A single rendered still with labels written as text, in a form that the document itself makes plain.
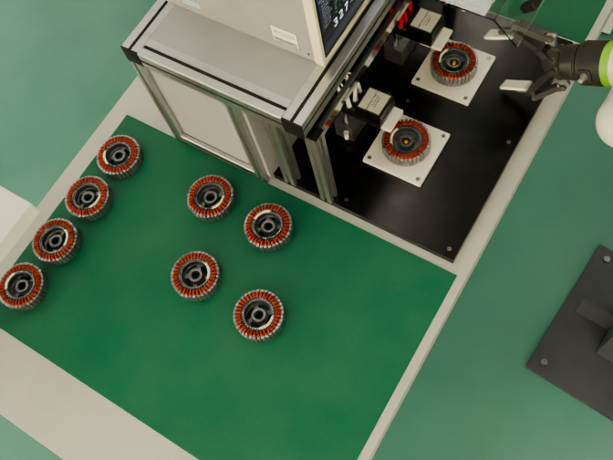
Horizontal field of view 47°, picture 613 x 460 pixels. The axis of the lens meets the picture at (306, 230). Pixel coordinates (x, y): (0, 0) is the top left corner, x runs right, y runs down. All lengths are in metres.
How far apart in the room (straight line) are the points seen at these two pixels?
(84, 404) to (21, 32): 2.06
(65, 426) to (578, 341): 1.50
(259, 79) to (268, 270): 0.45
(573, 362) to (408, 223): 0.91
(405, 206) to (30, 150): 1.77
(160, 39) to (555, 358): 1.49
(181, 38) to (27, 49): 1.83
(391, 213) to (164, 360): 0.60
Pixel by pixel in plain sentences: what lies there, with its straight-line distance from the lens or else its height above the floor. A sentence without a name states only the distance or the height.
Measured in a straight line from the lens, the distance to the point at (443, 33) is 1.72.
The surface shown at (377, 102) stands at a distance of 1.56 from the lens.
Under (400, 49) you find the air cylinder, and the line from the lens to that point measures 1.76.
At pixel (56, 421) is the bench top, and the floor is 0.75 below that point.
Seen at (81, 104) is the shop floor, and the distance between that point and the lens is 2.99.
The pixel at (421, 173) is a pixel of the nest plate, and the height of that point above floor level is 0.78.
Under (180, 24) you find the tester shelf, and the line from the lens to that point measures 1.53.
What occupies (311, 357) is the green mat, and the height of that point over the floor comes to 0.75.
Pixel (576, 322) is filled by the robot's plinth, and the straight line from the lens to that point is 2.35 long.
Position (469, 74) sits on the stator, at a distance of 1.73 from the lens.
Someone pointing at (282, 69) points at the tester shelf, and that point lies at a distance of 1.40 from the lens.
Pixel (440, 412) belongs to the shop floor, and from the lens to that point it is 2.25.
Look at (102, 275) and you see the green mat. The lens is 1.72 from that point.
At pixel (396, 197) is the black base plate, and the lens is 1.61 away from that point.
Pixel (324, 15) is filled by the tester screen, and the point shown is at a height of 1.23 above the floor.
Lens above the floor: 2.22
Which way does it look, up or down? 65 degrees down
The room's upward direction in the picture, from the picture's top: 20 degrees counter-clockwise
